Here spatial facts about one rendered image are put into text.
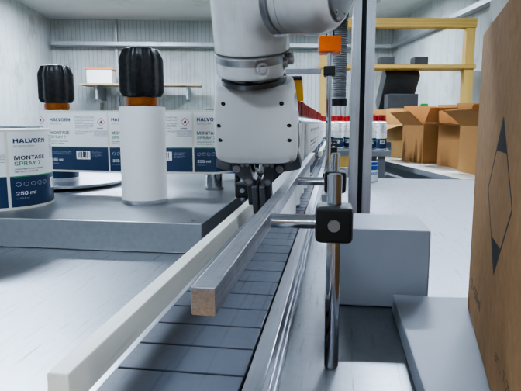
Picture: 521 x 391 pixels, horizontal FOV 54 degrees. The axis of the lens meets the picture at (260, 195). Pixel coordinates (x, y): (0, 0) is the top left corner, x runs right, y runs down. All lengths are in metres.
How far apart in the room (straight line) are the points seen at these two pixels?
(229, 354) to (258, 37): 0.33
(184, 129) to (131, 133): 0.24
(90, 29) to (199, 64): 1.97
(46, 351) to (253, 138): 0.31
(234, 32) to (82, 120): 0.80
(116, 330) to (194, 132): 0.91
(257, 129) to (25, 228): 0.48
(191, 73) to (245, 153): 8.83
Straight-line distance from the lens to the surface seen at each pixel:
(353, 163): 1.07
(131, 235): 0.85
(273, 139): 0.60
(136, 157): 1.00
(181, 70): 9.45
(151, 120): 1.00
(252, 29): 0.55
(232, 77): 0.57
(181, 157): 1.22
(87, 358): 0.30
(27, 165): 1.03
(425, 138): 3.43
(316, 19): 0.51
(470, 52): 6.17
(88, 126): 1.30
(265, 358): 0.36
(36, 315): 0.62
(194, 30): 9.53
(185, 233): 0.82
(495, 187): 0.40
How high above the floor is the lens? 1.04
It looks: 8 degrees down
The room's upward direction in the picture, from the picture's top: straight up
